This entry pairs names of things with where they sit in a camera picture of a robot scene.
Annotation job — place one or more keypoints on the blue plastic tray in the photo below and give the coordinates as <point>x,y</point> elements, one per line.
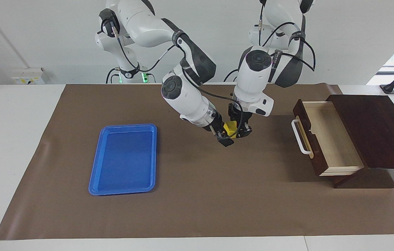
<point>123,160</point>

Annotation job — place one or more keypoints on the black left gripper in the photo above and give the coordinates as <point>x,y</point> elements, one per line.
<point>238,113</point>

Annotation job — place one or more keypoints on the dark wooden drawer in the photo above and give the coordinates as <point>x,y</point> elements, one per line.
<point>333,139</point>

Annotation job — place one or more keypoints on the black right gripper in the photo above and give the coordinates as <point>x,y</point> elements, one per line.
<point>218,127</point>

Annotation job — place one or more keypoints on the dark wooden drawer cabinet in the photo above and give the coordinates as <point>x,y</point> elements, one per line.
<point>374,129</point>

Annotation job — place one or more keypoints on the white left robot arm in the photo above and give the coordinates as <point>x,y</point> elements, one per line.
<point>252,80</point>

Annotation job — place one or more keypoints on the yellow cube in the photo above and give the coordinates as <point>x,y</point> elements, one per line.
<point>230,128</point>

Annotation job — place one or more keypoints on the white wall socket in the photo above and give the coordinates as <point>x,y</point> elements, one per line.
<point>27,76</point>

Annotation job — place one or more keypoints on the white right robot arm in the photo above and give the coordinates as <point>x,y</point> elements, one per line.
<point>186,97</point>

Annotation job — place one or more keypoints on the brown table mat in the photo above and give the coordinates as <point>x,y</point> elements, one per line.
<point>217,191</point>

